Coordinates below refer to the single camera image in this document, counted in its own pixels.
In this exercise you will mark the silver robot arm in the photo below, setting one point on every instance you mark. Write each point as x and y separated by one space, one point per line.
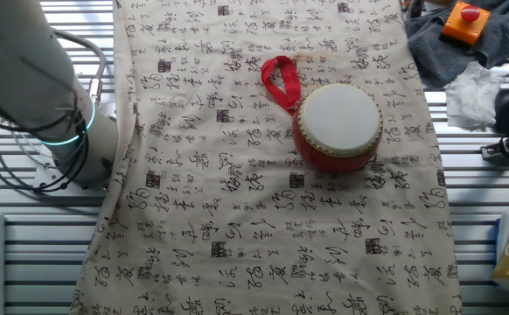
18 65

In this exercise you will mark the red drum with white head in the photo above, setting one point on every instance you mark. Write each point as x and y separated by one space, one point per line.
339 118

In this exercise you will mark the beige calligraphy print cloth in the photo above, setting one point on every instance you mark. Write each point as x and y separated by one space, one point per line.
346 219

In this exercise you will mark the dark grey towel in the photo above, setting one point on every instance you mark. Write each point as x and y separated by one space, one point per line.
429 52

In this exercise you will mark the crumpled white tissue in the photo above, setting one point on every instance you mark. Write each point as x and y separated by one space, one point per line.
473 96

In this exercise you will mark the orange emergency stop box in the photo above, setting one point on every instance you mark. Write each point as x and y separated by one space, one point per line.
460 28

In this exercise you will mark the black round object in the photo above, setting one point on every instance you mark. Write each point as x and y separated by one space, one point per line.
504 111

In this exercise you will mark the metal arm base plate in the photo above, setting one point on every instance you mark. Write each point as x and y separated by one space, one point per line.
44 176

